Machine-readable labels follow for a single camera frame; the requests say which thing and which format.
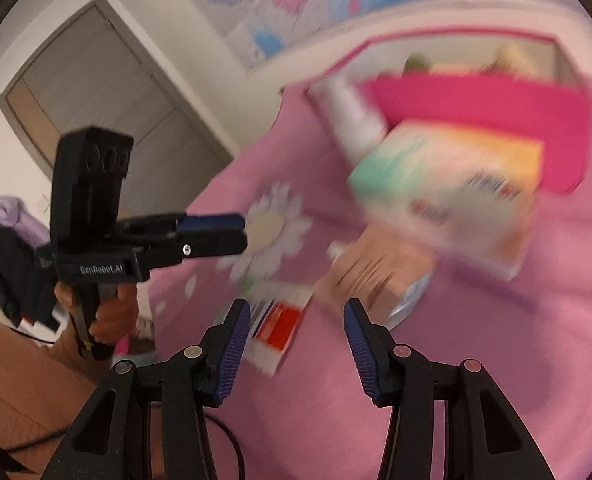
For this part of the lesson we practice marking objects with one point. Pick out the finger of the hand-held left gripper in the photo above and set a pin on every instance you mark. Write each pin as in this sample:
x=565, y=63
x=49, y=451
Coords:
x=211, y=246
x=211, y=221

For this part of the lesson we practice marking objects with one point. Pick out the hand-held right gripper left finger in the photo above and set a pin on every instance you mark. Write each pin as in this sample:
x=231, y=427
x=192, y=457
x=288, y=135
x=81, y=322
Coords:
x=233, y=345

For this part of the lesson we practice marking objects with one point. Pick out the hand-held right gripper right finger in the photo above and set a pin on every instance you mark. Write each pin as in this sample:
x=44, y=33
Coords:
x=358, y=345

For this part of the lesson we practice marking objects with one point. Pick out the pink storage box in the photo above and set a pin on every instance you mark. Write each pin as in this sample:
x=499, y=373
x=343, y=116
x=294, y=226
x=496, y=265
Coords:
x=476, y=110

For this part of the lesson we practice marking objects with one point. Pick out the person's left forearm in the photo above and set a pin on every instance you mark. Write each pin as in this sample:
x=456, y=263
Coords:
x=16, y=400

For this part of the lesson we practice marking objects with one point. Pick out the person's left hand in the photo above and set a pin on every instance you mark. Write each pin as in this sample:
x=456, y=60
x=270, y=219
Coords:
x=118, y=315

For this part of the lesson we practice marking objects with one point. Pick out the red and white box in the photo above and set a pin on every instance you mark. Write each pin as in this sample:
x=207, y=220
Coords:
x=281, y=325

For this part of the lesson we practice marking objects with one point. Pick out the purple cloth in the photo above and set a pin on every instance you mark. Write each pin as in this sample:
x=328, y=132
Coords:
x=18, y=215

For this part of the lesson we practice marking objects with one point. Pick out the brown cardboard box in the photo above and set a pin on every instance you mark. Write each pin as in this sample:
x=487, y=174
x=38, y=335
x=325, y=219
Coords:
x=371, y=270

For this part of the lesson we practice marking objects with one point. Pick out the dark clothing pile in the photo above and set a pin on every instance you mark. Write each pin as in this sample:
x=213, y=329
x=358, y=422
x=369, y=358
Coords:
x=11, y=270

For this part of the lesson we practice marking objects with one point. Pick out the grey door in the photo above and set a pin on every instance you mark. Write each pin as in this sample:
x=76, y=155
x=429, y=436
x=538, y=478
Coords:
x=101, y=85

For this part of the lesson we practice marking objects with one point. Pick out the colourful cardboard box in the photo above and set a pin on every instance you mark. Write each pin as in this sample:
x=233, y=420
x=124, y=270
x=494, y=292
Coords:
x=451, y=195

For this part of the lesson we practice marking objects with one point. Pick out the white tube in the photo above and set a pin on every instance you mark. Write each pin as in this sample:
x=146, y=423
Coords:
x=351, y=110

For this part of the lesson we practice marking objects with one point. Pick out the green plush toy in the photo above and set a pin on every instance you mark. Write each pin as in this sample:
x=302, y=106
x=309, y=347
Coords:
x=416, y=64

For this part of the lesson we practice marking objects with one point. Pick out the beige plush toy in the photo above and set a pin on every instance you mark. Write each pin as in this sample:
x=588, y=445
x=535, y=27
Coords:
x=508, y=60

